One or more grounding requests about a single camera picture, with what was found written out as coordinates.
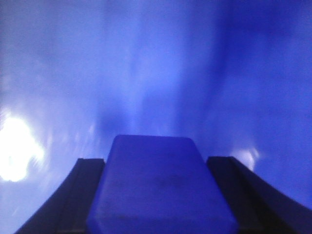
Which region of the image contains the blue block part with hole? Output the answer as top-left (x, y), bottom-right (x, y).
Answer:
top-left (87, 135), bottom-right (239, 234)

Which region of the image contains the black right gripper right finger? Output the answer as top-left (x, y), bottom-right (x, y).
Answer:
top-left (206, 156), bottom-right (312, 234)

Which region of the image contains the right blue plastic bin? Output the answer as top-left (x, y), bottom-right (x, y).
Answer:
top-left (0, 0), bottom-right (312, 234)

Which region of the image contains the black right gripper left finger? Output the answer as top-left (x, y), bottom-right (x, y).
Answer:
top-left (16, 158), bottom-right (105, 234)

